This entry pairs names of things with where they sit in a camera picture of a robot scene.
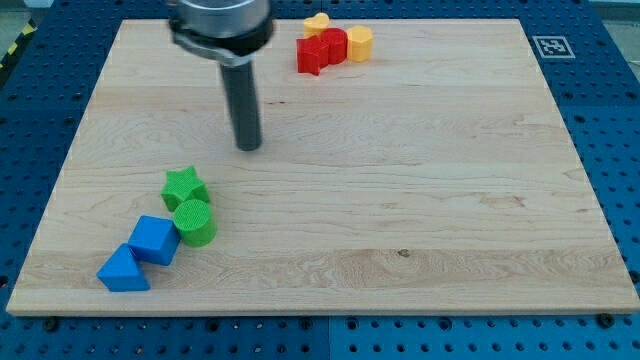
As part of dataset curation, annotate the blue triangle block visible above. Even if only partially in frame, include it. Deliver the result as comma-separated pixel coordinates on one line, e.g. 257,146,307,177
96,243,150,292

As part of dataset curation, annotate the wooden board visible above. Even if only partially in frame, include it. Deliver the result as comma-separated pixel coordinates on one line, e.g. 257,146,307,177
7,19,639,317

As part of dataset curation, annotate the red star block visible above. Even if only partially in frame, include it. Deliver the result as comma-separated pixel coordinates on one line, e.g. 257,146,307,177
296,35,329,76

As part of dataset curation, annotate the dark cylindrical pointer rod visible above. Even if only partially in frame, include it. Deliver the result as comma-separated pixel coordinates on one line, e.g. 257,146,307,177
220,57,262,152

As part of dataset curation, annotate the green cylinder block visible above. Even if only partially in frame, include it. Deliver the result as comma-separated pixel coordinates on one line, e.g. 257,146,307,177
173,199,217,247

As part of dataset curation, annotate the green star block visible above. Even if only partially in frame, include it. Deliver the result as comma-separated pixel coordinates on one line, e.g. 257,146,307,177
161,166,210,212

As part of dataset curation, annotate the red cylinder block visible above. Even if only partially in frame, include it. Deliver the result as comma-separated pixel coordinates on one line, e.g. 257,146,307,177
321,28,348,65

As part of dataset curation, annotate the yellow hexagon block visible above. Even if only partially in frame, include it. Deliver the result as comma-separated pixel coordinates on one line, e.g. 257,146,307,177
346,25,374,62

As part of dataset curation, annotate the yellow heart block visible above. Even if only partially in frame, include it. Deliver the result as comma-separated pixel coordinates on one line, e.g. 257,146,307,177
302,12,330,38

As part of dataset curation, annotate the blue cube block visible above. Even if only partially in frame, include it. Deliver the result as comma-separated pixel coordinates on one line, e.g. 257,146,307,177
128,215,180,266

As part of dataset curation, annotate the white fiducial marker tag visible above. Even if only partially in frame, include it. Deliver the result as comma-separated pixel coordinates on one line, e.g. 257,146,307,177
532,35,575,59

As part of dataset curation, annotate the black bolt left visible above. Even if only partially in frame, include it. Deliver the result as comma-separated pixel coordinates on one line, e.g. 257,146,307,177
42,317,60,333

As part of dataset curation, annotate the black bolt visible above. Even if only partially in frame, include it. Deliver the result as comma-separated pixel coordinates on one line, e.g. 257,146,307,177
596,313,616,329
42,317,60,333

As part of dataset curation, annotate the black bolt right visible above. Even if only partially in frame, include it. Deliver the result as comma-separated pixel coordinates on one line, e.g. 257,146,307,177
596,313,616,329

